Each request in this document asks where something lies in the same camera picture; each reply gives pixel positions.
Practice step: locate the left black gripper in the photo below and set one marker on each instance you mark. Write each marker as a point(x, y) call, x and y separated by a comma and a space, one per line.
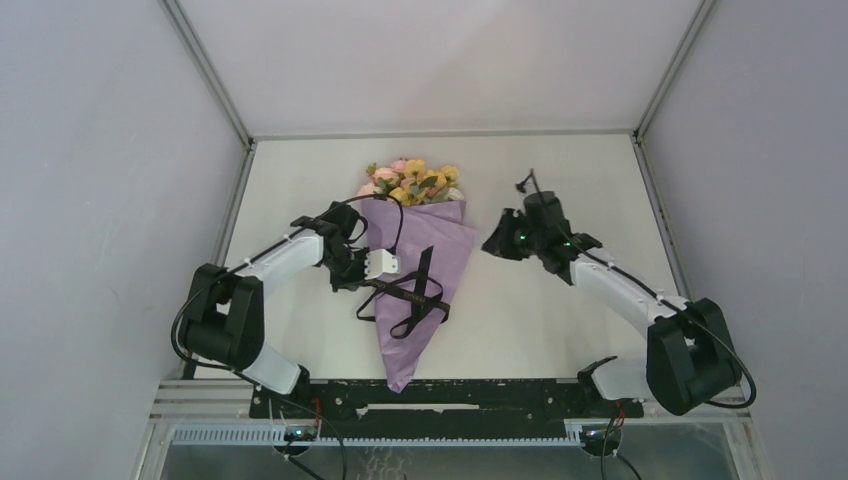
point(338, 283)

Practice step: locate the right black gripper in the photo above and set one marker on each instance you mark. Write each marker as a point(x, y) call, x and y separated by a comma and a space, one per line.
point(498, 244)

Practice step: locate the white pink rose stem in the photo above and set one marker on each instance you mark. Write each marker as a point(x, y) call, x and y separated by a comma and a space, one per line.
point(453, 194)

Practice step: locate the pink purple wrapping paper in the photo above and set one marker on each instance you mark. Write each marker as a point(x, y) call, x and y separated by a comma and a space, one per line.
point(434, 247)

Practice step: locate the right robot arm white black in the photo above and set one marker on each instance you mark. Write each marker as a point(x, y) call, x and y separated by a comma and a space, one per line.
point(689, 359)

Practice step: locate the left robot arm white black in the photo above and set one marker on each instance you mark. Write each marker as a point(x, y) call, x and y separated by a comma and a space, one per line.
point(221, 325)

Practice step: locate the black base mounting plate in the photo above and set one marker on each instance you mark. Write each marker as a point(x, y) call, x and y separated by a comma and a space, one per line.
point(501, 408)

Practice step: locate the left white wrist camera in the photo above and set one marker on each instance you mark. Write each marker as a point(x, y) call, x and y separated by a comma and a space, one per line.
point(381, 262)

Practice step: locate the aluminium frame rail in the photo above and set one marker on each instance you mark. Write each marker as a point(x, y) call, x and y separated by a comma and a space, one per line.
point(443, 134)

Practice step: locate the white slotted cable duct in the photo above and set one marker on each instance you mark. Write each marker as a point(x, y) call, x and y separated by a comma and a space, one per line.
point(265, 435)

